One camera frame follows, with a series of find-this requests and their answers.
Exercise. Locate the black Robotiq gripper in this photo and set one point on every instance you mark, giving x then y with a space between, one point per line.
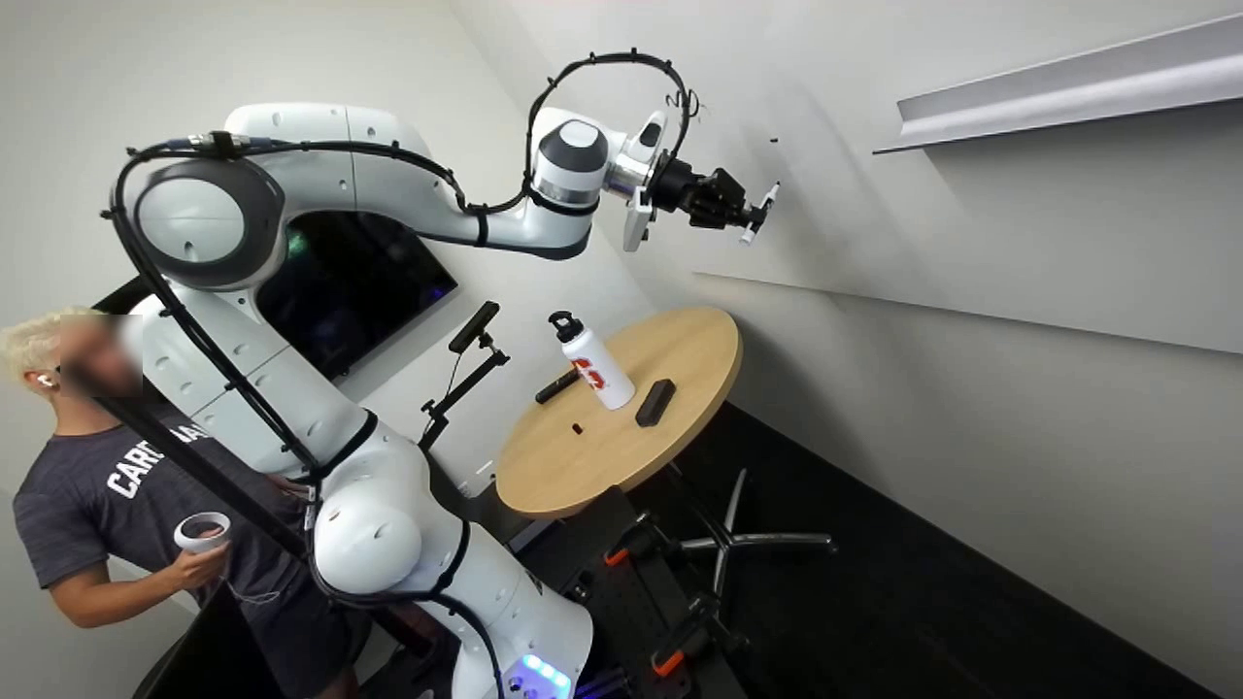
701 195

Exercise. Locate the white black whiteboard marker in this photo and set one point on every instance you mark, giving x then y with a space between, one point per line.
767 208

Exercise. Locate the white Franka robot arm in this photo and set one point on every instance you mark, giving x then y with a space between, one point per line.
334 170

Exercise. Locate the person's right forearm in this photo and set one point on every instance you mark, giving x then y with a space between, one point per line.
123 606

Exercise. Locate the black whiteboard eraser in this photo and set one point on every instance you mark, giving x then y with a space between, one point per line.
654 403

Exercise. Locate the large white whiteboard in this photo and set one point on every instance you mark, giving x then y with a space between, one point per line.
971 236

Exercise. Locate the small black marker cap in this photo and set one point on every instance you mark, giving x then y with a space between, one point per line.
576 423

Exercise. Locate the person's right hand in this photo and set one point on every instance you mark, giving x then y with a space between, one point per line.
203 567

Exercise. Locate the white water bottle black lid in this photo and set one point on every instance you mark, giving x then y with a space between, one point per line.
601 370

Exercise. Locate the silver star table base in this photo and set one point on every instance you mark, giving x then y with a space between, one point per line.
791 540

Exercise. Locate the orange black bar clamp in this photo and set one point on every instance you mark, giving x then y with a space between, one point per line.
618 555
666 667

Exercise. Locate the black monitor screen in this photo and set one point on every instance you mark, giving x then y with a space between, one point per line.
352 295

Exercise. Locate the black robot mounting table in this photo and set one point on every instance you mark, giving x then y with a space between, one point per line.
646 606

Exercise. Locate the person in grey t-shirt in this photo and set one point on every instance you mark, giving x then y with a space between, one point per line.
104 507

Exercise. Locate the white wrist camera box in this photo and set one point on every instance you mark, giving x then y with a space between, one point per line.
635 224

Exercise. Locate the black stereo camera bar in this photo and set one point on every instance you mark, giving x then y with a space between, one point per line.
557 386

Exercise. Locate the black camera on stand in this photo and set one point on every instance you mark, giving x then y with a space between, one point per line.
477 328

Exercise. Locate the white wall shelf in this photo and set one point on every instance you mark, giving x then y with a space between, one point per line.
1061 110

